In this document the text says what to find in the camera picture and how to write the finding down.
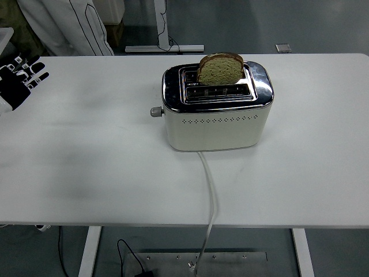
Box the white desk leg with foot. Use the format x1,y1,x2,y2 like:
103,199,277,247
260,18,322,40
125,0,205,55

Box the person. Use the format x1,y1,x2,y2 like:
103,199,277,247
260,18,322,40
16,0,115,57

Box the brown bread slice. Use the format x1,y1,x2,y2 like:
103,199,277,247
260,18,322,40
197,51,244,86

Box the black cable with adapter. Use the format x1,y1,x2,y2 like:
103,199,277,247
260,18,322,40
116,238,158,277

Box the white box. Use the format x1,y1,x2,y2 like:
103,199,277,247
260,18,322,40
97,0,126,25

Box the white table leg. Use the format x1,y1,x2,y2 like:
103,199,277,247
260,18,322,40
291,228,315,277
77,226,102,277

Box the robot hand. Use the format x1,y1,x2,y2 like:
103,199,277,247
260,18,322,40
0,53,50,116

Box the white toaster with chrome top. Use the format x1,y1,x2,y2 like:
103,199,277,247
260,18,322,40
161,60,274,152

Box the thin black cable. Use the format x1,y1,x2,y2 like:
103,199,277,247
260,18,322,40
57,226,70,277

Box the black cable on desk leg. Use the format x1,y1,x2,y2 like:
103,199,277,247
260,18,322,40
157,0,185,55

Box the brown cardboard box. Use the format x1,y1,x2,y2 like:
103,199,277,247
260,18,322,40
103,20,125,47

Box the white power cord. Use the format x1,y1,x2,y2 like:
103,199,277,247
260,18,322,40
193,151,220,275

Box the grey metal plate with screws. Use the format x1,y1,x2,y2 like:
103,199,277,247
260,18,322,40
121,252,268,277

